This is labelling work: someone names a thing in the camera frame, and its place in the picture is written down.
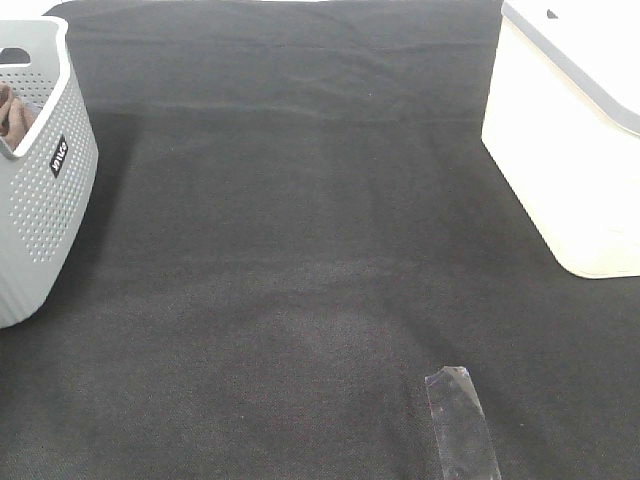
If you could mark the grey perforated laundry basket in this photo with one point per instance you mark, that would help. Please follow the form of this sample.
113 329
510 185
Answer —
46 182

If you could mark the black table cloth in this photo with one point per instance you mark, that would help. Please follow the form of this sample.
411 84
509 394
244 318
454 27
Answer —
294 223

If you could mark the brown microfibre towel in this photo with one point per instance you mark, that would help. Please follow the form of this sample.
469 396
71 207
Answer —
17 117

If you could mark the clear tape strip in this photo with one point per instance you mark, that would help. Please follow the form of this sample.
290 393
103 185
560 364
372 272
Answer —
464 443

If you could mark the white plastic storage bin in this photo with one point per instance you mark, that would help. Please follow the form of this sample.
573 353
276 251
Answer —
562 125

